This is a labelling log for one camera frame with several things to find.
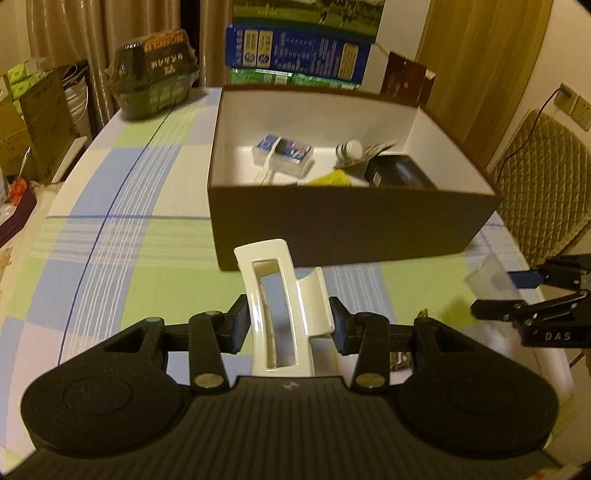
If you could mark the brown glossy card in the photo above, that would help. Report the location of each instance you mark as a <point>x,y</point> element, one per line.
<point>406,78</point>

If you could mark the open cardboard carton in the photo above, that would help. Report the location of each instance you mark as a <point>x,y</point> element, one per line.
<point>41,124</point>

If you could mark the green yellow snack packet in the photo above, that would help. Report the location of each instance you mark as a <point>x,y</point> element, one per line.
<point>334,177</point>

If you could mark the dark instant noodle bowl pack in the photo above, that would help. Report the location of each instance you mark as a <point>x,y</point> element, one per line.
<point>154,76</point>

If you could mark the small white green bottle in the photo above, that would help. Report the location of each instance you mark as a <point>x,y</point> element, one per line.
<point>351,148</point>

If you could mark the beige curtain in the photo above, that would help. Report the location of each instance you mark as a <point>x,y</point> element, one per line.
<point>69,27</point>

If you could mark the white hair claw clip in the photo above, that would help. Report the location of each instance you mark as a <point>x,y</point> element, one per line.
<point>263,300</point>

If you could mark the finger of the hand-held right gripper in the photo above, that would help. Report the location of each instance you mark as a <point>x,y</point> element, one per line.
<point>494,309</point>
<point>524,279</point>

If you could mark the blue dental floss pick box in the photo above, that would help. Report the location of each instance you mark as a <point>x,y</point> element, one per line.
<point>282,154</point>

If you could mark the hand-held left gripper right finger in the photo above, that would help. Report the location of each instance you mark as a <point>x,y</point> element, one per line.
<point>339,325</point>

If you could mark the blue printed carton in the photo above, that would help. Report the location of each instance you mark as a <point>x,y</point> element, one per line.
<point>300,50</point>

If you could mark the white plastic stick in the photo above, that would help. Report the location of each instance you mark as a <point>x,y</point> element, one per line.
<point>268,161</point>

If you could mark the clear plastic cup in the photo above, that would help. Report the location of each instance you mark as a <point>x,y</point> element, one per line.
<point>485,277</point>

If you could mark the golden curtain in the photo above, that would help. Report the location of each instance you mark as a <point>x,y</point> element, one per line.
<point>480,69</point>

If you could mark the quilted beige chair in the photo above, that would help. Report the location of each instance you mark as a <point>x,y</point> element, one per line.
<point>540,194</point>

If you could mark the checked cloth covered desktop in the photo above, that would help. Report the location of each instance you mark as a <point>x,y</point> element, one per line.
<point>138,207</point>

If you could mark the brown cardboard box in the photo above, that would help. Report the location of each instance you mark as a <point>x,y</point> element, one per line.
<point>346,230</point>

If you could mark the wall outlet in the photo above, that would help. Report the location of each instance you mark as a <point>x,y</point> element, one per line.
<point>570,99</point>

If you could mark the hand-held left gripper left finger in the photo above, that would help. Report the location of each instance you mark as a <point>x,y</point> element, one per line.
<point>238,325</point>

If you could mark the maroon box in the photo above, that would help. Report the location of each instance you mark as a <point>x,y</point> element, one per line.
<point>16,217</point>

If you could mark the green tissue packs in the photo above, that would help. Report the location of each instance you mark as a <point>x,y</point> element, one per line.
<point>23,81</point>

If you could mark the green field print carton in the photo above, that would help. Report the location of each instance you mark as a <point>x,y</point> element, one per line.
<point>309,14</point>

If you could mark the black box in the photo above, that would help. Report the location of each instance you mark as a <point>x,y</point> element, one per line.
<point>399,173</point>

